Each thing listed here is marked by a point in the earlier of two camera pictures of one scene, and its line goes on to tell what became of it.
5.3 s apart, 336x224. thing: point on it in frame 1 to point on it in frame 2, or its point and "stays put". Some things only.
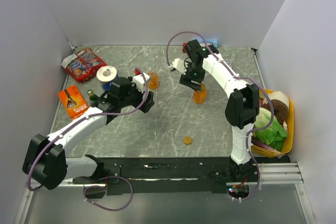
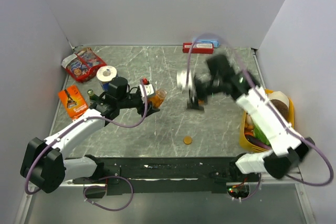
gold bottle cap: [187, 140] stays put
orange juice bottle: [153, 83] to [157, 99]
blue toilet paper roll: [106, 74] stays put
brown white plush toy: [281, 103] stays put
